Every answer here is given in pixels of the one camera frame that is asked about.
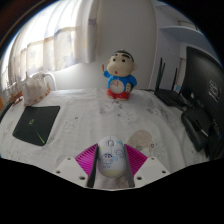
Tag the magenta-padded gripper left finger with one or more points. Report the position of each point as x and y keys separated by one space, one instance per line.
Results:
x=87 y=160

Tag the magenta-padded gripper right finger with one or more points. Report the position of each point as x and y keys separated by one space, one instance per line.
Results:
x=135 y=159

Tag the white cartoon-print computer mouse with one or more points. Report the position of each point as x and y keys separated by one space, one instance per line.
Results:
x=111 y=156

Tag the black mouse pad green lines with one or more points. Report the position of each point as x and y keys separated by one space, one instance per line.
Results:
x=35 y=125

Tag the white cartoon-print tablecloth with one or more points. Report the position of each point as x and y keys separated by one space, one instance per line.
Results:
x=86 y=116

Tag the black desktop device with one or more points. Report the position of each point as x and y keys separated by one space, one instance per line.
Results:
x=196 y=128

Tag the black router with antennas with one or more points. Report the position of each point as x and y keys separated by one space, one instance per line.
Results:
x=170 y=96

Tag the cartoon boy figurine clock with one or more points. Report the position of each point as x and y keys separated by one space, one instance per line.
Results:
x=119 y=76

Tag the white crumpled bag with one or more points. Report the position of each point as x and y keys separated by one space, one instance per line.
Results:
x=35 y=90

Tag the wooden model sailing ship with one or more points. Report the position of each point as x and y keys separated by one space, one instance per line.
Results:
x=16 y=96

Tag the black computer monitor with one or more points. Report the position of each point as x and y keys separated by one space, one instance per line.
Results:
x=206 y=80

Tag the white star-print curtain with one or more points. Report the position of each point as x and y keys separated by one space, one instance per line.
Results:
x=46 y=43

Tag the white shelf unit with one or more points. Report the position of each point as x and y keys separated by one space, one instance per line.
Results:
x=180 y=33

